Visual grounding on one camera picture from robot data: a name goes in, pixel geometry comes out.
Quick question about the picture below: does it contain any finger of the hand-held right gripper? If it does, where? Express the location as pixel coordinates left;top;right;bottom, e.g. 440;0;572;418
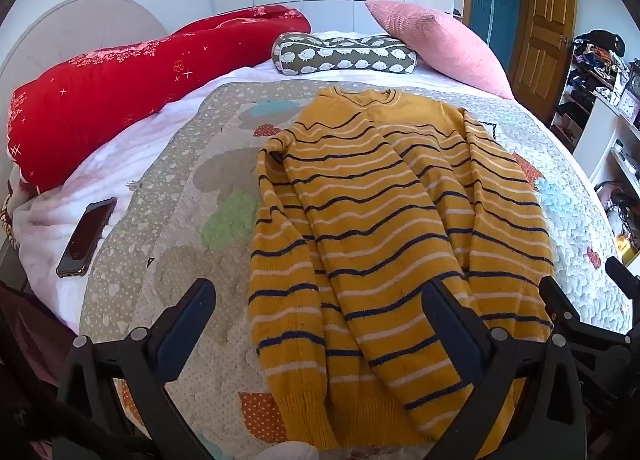
604;256;640;291
538;276;632;358

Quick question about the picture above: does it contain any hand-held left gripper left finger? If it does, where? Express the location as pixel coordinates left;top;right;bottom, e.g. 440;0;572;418
55;278;217;460

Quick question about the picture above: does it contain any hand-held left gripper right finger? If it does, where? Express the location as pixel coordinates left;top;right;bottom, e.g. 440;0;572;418
421;278;588;460

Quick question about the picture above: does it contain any yellow striped knit sweater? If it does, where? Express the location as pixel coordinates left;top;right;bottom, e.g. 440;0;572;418
247;86;556;451

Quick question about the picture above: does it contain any pile of dark clothes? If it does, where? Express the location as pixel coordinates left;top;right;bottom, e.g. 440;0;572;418
572;30;627;90

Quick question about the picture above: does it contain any white shelf unit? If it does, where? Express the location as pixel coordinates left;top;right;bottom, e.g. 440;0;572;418
550;88;640;191

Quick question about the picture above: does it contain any black smartphone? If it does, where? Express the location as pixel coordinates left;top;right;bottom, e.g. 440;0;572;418
55;197;118;279

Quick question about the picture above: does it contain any dark red cloth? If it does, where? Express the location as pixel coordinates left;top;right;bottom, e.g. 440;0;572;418
0;280;76;460

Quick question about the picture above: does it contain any small desk clock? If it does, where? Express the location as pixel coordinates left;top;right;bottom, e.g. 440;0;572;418
617;90;640;121

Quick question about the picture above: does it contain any beige patchwork quilt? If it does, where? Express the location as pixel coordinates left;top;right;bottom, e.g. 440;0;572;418
77;80;633;460

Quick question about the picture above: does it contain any white pink blanket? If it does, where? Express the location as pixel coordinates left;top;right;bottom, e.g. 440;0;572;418
12;30;516;335

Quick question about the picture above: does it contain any brown patterned cloth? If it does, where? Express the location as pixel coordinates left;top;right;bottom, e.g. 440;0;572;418
0;192;16;247

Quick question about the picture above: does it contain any wooden panel door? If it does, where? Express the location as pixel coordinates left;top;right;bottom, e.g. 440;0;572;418
510;0;578;115

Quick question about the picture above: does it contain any red floral duvet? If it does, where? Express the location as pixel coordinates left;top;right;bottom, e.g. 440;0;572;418
6;4;312;195

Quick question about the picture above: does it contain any pink pillow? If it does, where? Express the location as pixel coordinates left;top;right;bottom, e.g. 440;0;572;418
365;0;516;101

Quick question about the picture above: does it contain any green hedgehog print pillow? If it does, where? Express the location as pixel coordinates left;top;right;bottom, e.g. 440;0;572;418
271;32;418;76

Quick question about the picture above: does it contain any beige round headboard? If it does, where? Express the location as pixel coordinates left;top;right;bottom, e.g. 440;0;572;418
0;0;168;105

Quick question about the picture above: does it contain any dark cable tangle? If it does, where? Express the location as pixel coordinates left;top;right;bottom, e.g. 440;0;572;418
595;180;640;261

